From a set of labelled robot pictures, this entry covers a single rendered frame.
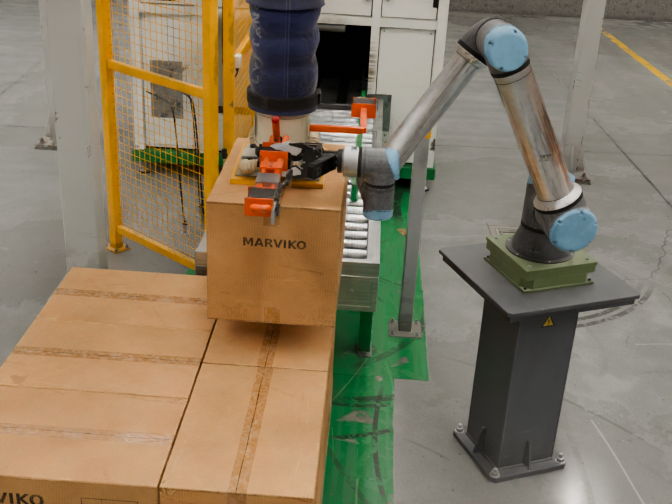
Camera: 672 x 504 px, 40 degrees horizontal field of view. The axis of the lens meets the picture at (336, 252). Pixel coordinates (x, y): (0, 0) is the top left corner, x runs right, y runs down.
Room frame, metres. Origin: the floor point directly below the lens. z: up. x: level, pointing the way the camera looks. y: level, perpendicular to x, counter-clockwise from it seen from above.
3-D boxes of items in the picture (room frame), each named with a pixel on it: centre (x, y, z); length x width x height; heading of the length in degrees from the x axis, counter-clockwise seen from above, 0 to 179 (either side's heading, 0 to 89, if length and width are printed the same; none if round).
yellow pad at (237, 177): (2.82, 0.29, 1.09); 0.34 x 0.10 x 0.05; 0
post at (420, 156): (3.68, -0.33, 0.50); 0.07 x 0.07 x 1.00; 88
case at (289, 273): (2.80, 0.18, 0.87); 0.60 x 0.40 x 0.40; 178
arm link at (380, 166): (2.55, -0.11, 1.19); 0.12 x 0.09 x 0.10; 88
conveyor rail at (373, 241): (4.28, -0.18, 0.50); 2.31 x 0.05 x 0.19; 178
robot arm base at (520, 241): (2.81, -0.68, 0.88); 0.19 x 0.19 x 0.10
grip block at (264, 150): (2.56, 0.20, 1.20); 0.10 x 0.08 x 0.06; 90
